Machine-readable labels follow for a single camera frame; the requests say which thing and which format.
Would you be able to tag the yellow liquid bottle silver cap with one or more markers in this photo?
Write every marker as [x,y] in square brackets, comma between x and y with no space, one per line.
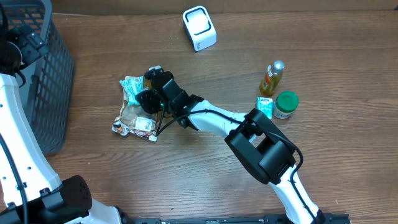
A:
[272,78]

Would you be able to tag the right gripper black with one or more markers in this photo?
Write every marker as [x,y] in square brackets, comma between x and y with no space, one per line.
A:
[158,78]

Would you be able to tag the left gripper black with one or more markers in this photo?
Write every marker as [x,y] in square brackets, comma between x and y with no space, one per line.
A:
[30,42]

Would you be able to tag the grey plastic mesh basket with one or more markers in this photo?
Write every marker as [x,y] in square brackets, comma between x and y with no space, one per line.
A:
[45,85]

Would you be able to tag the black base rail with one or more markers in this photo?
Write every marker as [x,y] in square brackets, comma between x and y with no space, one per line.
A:
[267,219]

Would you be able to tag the green lid white jar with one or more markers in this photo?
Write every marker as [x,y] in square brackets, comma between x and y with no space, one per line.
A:
[285,104]

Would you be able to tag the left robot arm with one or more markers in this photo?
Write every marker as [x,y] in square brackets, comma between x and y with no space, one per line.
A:
[32,190]

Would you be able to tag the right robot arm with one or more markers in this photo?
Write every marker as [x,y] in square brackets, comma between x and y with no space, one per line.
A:
[263,150]

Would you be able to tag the teal snack packet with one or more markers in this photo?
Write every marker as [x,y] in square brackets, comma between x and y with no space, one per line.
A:
[132,86]

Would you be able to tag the white barcode scanner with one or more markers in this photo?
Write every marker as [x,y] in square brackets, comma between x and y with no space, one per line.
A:
[199,28]

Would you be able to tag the brown snack bag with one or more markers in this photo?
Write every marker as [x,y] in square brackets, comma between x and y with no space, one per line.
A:
[133,120]

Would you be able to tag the teal tissue pack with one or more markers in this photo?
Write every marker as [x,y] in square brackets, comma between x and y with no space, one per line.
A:
[265,105]

